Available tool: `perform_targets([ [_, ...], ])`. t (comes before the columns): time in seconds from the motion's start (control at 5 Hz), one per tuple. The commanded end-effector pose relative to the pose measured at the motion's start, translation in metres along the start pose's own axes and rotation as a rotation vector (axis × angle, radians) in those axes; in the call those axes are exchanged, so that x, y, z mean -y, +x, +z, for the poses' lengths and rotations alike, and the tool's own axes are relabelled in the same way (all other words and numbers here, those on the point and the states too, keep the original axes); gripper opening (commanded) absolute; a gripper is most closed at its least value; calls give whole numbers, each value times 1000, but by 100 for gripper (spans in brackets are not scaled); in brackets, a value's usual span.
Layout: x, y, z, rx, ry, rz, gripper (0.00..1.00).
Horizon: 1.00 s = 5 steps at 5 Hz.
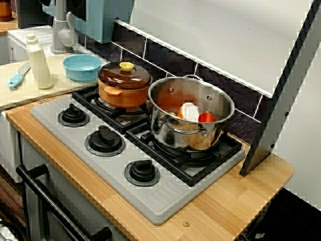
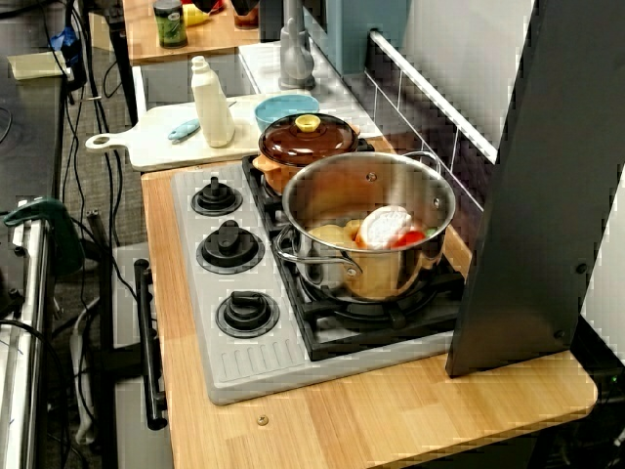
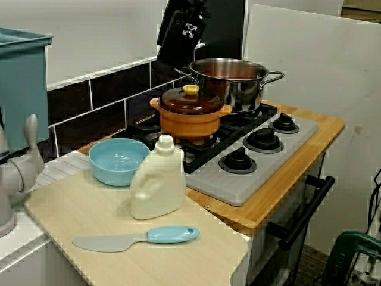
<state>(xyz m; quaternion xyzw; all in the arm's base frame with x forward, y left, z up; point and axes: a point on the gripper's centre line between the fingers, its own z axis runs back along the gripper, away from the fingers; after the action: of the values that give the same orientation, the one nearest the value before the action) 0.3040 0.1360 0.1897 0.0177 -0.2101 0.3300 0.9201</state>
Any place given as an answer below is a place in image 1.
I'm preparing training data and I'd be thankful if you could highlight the brown lid yellow knob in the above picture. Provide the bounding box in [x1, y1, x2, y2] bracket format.
[97, 61, 153, 90]

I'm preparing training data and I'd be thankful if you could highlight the white orange toy food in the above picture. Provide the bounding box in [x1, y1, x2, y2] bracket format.
[177, 101, 199, 122]

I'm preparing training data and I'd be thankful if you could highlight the light blue bowl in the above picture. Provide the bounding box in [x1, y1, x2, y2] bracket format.
[62, 54, 102, 82]

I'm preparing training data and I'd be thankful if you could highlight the orange toy pot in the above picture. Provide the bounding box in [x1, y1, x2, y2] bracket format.
[97, 79, 151, 109]

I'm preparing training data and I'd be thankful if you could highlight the black burner grate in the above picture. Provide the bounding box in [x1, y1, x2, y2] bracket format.
[71, 85, 153, 135]
[124, 123, 243, 187]

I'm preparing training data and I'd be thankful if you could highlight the cream plastic bottle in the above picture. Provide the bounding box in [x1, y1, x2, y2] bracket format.
[26, 33, 53, 90]

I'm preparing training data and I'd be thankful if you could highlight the white oven cabinet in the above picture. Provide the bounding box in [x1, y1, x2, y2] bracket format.
[0, 110, 116, 241]

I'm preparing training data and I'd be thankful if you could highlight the black stove knob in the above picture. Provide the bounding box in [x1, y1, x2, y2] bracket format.
[123, 159, 161, 187]
[84, 125, 126, 158]
[57, 103, 89, 128]

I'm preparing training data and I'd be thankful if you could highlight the grey stove plate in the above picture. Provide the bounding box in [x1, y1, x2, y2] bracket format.
[30, 96, 246, 225]

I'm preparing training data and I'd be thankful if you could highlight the stainless steel pot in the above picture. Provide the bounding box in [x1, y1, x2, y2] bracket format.
[147, 74, 236, 152]

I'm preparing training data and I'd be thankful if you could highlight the black oven door handle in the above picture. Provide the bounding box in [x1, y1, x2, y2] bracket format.
[16, 164, 113, 241]

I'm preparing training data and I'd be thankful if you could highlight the brown jar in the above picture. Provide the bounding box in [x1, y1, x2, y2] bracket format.
[0, 0, 13, 22]

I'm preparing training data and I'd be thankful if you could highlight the grey knife blue handle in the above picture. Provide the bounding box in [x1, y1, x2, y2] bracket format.
[7, 62, 32, 89]

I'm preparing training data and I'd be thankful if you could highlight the dark side panel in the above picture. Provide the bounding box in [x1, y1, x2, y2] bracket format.
[239, 0, 321, 178]

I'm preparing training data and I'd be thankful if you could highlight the black tile backsplash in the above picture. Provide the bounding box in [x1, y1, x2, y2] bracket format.
[77, 20, 273, 151]

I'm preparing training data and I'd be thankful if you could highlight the white sink counter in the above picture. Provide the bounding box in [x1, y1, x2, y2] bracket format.
[0, 25, 111, 66]

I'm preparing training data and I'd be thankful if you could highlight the grey toy faucet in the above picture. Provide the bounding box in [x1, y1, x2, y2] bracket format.
[51, 0, 78, 55]

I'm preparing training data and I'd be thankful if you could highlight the light wooden cutting board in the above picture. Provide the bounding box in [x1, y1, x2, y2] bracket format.
[0, 54, 111, 111]

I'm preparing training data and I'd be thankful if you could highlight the red toy tomato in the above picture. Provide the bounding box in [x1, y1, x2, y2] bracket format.
[198, 111, 216, 124]

